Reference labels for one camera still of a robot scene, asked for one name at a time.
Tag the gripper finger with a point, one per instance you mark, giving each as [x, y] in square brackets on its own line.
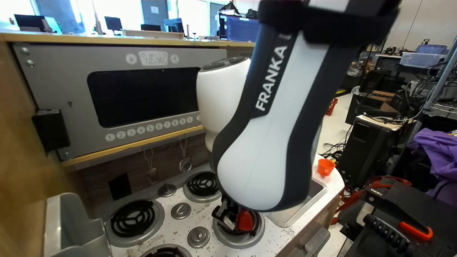
[224, 214]
[255, 223]

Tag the black computer tower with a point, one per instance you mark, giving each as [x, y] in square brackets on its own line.
[364, 150]

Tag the metal stand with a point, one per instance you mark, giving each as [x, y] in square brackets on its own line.
[441, 76]

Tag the stove knob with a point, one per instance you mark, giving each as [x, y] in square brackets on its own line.
[198, 237]
[180, 211]
[167, 190]

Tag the grey microwave door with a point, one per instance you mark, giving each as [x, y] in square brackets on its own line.
[71, 85]

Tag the dark monitor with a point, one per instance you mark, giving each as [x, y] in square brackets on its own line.
[113, 23]
[30, 23]

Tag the black case with orange latch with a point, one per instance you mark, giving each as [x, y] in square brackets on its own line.
[410, 221]

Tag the large lit monitor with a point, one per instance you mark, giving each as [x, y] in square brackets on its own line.
[241, 28]

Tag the purple cloth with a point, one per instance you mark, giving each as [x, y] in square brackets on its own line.
[437, 150]

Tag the orange plastic cup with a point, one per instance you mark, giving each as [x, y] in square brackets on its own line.
[325, 167]

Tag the sink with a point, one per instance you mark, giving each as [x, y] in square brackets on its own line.
[300, 210]

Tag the wooden toy kitchen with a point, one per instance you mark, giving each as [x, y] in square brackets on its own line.
[107, 107]

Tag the cardboard box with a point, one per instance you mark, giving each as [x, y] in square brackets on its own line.
[383, 96]

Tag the clear plastic storage bin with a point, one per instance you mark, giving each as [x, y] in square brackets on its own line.
[421, 60]

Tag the stove burner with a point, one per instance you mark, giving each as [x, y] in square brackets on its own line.
[134, 223]
[201, 186]
[166, 251]
[239, 240]

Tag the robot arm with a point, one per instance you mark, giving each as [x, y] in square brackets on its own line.
[271, 142]

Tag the orange toy object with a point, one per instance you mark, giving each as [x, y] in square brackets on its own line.
[244, 220]

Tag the blue storage bin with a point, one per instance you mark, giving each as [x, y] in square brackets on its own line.
[432, 49]

